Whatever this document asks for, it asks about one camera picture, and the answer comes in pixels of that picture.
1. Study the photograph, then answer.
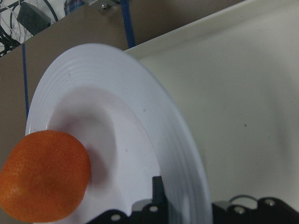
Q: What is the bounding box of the white round plate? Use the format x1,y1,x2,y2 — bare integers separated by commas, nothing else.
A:
26,44,213,224

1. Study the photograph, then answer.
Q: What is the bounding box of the cream tray with bear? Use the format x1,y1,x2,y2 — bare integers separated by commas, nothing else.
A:
128,0,299,209

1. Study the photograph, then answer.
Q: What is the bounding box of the black power adapter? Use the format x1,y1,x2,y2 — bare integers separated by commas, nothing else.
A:
17,2,51,35

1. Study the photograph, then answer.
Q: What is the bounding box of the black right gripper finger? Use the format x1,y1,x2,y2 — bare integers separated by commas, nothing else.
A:
152,176,166,205

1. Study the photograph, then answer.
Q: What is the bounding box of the orange mandarin fruit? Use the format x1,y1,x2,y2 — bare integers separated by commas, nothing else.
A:
0,130,91,223

